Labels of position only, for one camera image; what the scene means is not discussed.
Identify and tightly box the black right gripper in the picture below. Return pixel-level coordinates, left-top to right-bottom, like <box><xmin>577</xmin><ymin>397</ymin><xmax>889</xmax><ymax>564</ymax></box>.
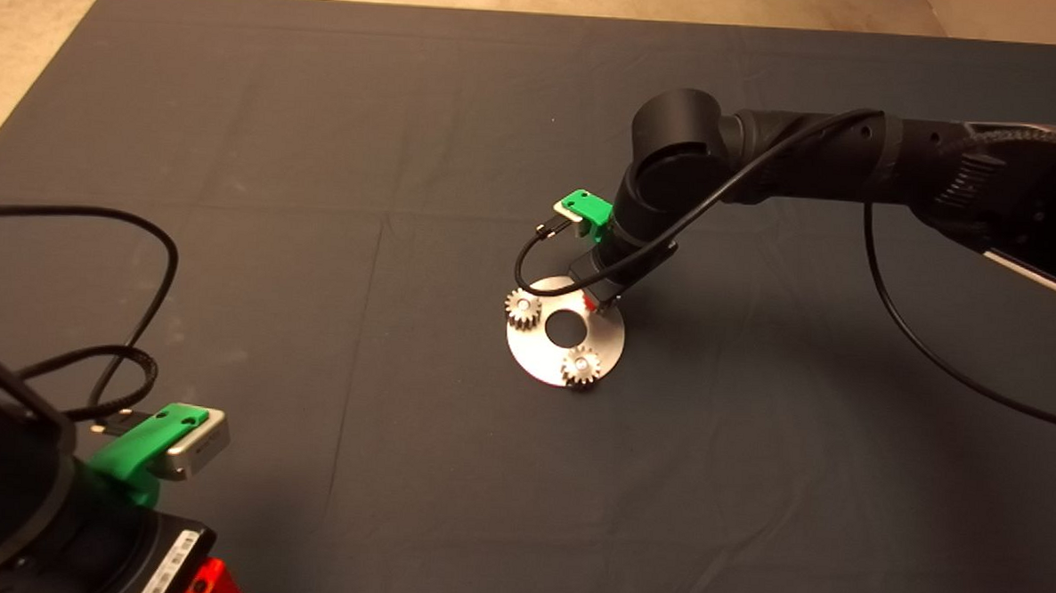
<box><xmin>565</xmin><ymin>230</ymin><xmax>679</xmax><ymax>315</ymax></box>

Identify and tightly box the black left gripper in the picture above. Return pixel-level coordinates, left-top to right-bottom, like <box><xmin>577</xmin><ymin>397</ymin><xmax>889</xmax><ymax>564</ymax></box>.
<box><xmin>56</xmin><ymin>506</ymin><xmax>252</xmax><ymax>593</ymax></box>

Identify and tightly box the bright steel planetary gear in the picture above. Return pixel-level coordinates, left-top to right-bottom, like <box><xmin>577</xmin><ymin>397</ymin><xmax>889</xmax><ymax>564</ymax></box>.
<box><xmin>503</xmin><ymin>287</ymin><xmax>542</xmax><ymax>331</ymax></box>

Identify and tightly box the round metal carrier plate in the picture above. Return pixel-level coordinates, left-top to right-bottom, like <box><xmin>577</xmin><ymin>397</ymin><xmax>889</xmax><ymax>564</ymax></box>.
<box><xmin>503</xmin><ymin>273</ymin><xmax>628</xmax><ymax>391</ymax></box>

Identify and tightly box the dark grey table cloth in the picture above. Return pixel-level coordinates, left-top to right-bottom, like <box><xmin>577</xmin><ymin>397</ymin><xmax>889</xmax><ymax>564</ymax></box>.
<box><xmin>0</xmin><ymin>0</ymin><xmax>1056</xmax><ymax>593</ymax></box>

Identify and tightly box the black right camera cable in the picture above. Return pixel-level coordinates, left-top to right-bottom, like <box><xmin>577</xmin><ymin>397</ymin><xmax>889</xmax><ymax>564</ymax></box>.
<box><xmin>508</xmin><ymin>94</ymin><xmax>1056</xmax><ymax>436</ymax></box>

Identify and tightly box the right green camera mount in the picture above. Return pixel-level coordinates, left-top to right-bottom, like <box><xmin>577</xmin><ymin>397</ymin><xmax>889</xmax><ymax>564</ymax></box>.
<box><xmin>559</xmin><ymin>189</ymin><xmax>615</xmax><ymax>245</ymax></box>

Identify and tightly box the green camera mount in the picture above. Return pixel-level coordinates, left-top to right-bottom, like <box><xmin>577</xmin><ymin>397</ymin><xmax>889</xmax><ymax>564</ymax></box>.
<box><xmin>82</xmin><ymin>400</ymin><xmax>209</xmax><ymax>508</ymax></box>
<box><xmin>559</xmin><ymin>189</ymin><xmax>615</xmax><ymax>245</ymax></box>

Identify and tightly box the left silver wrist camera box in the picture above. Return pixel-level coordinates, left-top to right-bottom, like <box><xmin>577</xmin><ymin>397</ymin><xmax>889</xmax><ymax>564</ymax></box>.
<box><xmin>164</xmin><ymin>405</ymin><xmax>232</xmax><ymax>484</ymax></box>

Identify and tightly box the left green camera mount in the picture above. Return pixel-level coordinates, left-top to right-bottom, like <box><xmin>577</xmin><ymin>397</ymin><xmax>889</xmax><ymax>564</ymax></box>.
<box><xmin>82</xmin><ymin>400</ymin><xmax>209</xmax><ymax>508</ymax></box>

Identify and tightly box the braided black left camera cable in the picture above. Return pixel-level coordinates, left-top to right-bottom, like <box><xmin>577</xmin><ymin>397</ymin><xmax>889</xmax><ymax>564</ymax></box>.
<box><xmin>14</xmin><ymin>341</ymin><xmax>159</xmax><ymax>437</ymax></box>

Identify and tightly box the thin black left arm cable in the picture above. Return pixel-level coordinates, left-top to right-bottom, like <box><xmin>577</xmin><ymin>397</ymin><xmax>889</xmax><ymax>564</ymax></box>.
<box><xmin>0</xmin><ymin>204</ymin><xmax>182</xmax><ymax>416</ymax></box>

